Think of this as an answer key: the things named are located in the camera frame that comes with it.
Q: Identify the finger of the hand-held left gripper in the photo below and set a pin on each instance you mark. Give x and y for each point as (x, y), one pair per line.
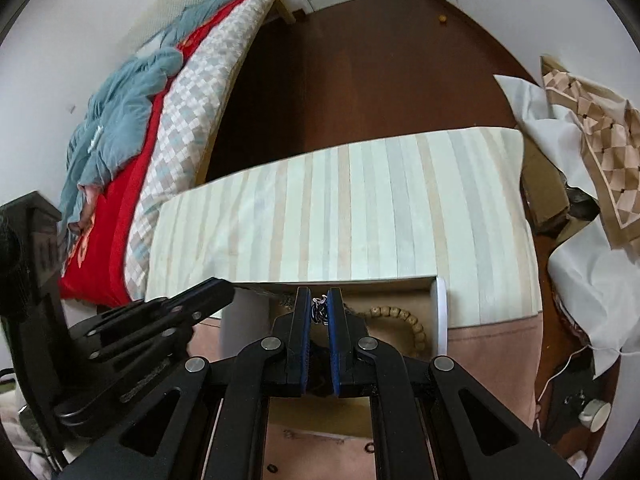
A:
(200, 297)
(130, 370)

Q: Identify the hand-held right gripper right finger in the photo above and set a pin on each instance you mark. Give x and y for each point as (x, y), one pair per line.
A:
(338, 345)

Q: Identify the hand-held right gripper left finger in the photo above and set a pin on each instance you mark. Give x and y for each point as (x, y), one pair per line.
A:
(300, 345)

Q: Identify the white jewelry box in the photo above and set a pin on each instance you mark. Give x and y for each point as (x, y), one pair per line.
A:
(441, 310)

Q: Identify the pink garment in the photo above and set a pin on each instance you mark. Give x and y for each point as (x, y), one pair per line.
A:
(87, 205)

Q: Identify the red blanket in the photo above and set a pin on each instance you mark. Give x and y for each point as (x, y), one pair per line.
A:
(125, 200)

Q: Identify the white crumpled cloth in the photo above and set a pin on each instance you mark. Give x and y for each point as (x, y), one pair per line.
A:
(17, 440)

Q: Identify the pink table cover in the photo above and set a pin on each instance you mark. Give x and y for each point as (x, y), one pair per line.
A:
(485, 375)

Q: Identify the blue-grey quilt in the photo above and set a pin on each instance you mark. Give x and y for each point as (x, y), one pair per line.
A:
(115, 125)

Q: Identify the checked bed mattress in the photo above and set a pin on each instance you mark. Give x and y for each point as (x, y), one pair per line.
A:
(200, 110)

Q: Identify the brown cardboard box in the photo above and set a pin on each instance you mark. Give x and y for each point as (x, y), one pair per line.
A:
(542, 190)

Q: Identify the cream woven mat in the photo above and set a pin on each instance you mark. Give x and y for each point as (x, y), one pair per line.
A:
(165, 10)

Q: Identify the beige diamond-patterned cloth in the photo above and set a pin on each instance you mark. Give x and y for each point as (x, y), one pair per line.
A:
(605, 140)

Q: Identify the wooden bed frame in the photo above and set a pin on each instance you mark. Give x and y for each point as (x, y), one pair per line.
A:
(286, 11)

